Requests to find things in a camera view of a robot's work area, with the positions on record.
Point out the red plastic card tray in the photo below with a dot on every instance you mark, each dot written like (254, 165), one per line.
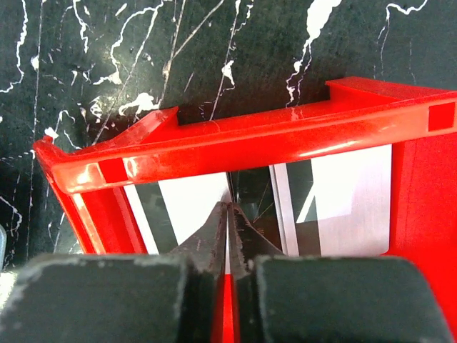
(418, 123)

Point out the blue leather card holder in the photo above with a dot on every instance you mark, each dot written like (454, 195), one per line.
(3, 240)

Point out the black VIP card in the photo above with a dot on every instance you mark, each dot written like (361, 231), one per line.
(252, 190)

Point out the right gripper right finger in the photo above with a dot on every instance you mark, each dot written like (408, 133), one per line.
(276, 298)

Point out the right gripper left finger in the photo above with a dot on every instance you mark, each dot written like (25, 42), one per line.
(172, 297)

